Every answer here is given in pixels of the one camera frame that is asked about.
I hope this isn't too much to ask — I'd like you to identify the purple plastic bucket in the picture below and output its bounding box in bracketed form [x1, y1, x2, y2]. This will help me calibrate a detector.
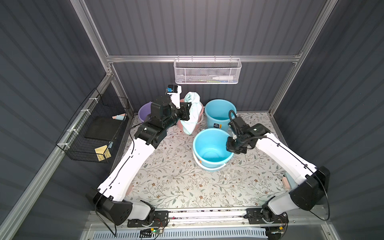
[138, 102, 152, 123]

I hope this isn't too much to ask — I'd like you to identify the light green cloth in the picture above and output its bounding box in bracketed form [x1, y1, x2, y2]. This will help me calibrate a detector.
[180, 92, 203, 135]

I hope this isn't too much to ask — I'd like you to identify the pink plastic bucket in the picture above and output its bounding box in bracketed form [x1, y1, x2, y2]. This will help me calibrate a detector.
[177, 102, 205, 133]

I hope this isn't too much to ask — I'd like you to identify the blue bucket with label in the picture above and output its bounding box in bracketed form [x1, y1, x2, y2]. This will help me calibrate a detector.
[205, 99, 237, 132]

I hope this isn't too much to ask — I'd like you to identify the blue bucket white handle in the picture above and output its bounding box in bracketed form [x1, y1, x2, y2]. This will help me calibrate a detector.
[193, 128, 234, 172]

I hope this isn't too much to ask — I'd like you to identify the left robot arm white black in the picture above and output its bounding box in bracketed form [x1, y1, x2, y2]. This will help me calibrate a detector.
[86, 96, 192, 226]

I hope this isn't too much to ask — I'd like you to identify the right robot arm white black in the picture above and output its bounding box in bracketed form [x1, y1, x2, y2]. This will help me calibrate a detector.
[226, 111, 330, 223]

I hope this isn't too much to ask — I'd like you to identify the pastel card in basket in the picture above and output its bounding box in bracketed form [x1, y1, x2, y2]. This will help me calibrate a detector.
[112, 114, 126, 121]

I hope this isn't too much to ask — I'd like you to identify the floral patterned table mat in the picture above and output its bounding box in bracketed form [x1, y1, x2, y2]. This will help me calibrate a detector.
[125, 126, 287, 209]

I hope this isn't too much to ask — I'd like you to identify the white spray bottle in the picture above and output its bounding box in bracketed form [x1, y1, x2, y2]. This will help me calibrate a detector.
[213, 76, 234, 83]

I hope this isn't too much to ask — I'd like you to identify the black box in basket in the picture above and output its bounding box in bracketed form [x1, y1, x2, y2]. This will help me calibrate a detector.
[85, 117, 123, 141]

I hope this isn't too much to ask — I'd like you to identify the yellow sticky note pad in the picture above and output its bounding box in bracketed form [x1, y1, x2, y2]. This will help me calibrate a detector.
[95, 145, 112, 162]

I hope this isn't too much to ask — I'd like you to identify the pink cup with pens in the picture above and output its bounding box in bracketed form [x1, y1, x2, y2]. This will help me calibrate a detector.
[126, 185, 133, 196]

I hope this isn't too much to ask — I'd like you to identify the white ventilation grille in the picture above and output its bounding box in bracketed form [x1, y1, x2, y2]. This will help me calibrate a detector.
[88, 227, 268, 240]

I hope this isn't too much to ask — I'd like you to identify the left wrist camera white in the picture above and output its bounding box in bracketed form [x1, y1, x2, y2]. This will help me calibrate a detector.
[166, 85, 182, 109]

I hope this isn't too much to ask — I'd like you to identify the white wire wall basket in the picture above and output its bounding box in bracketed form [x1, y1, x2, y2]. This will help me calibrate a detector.
[174, 57, 242, 85]

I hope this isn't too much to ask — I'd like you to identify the black wire side basket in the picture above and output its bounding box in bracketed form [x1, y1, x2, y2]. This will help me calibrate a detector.
[56, 90, 131, 163]

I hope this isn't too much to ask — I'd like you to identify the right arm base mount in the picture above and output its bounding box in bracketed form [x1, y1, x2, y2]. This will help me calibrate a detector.
[243, 208, 289, 226]

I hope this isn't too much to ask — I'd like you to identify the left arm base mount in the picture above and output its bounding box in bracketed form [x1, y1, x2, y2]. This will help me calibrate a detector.
[127, 200, 170, 228]

